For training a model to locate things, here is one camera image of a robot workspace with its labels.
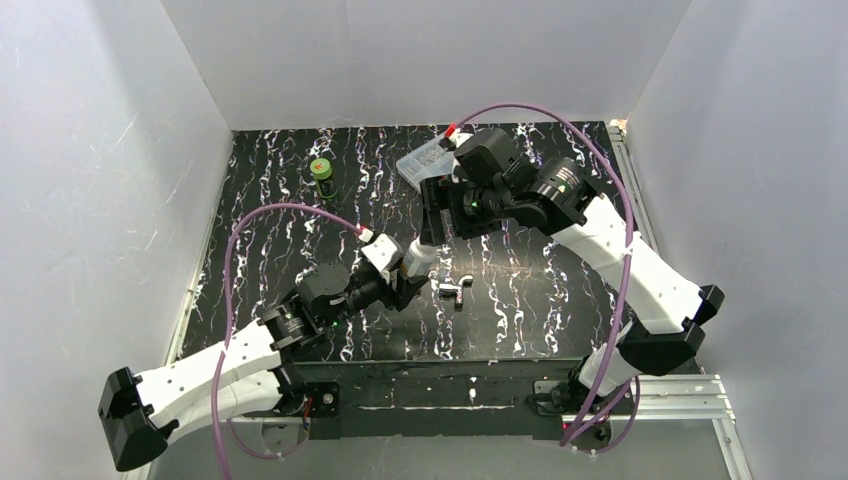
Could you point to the clear plastic compartment box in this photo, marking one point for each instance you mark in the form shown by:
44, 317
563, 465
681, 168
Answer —
432, 159

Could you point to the white pill bottle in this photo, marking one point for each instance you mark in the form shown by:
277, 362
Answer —
418, 259

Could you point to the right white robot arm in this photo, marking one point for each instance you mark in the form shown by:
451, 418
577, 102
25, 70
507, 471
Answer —
560, 199

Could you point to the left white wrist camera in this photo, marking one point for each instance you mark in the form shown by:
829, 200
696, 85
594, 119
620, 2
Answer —
382, 253

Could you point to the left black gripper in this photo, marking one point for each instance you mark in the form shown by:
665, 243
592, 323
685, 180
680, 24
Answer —
398, 287

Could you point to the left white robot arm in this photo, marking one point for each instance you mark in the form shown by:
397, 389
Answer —
142, 414

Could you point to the green capped dark bottle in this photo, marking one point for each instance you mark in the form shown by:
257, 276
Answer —
322, 173

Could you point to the chrome metal faucet fitting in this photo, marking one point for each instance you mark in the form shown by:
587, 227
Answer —
455, 291

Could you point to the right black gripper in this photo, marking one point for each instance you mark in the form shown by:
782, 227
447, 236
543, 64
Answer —
433, 208

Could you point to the aluminium frame rail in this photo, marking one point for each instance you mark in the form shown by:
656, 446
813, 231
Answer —
658, 325

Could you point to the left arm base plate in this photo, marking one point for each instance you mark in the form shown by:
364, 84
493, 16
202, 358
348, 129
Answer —
287, 425

